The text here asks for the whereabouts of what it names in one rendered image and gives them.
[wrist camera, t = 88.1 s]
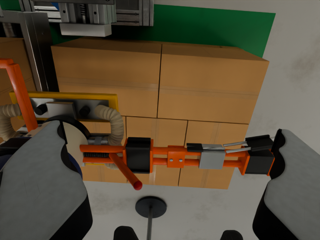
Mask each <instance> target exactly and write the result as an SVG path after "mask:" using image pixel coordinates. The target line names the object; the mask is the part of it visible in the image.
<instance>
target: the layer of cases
mask: <svg viewBox="0 0 320 240"><path fill-rule="evenodd" d="M161 50H162V52H161ZM51 51H52V56H53V61H54V66H55V71H56V76H57V81H58V86H59V91H60V92H75V93H106V94H117V96H118V107H119V113H120V115H121V116H122V119H123V123H124V125H123V126H124V136H123V139H122V141H121V144H122V146H124V143H125V140H126V139H127V138H128V137H142V138H151V139H153V140H154V141H153V146H154V147H168V145H178V146H185V148H187V145H186V144H187V143H201V144H221V145H222V146H223V144H228V143H235V142H241V141H244V139H245V135H246V132H247V129H248V126H249V123H250V120H251V117H252V114H253V111H254V108H255V105H256V102H257V99H258V96H259V93H260V89H261V87H262V84H263V81H264V78H265V75H266V72H267V69H268V66H269V63H270V62H269V61H268V60H265V59H263V58H261V57H258V56H256V55H254V54H251V53H249V52H247V51H244V50H233V49H219V48H206V47H193V46H180V45H166V44H162V45H161V44H153V43H139V42H126V41H112V40H93V39H80V38H79V39H75V40H71V41H67V42H63V43H60V44H56V45H52V46H51ZM160 58H161V59H160ZM160 65H161V66H160ZM159 79H160V80H159ZM158 94H159V95H158ZM80 123H82V124H83V125H84V126H85V127H86V128H87V129H88V131H89V132H90V133H111V126H110V125H111V124H110V122H81V121H80ZM234 169H235V167H222V169H221V170H218V169H199V167H198V166H184V168H167V165H153V170H152V173H150V174H137V173H134V175H135V176H136V177H137V178H138V179H139V180H140V181H141V182H142V184H146V185H161V186H179V187H193V188H209V189H225V190H227V189H228V187H229V184H230V181H231V178H232V175H233V172H234ZM81 171H82V177H83V181H98V182H114V183H130V182H129V181H128V180H127V179H126V177H125V176H124V175H123V174H122V172H121V171H120V170H114V169H112V170H111V169H109V168H107V167H106V166H105V165H85V167H81Z"/></svg>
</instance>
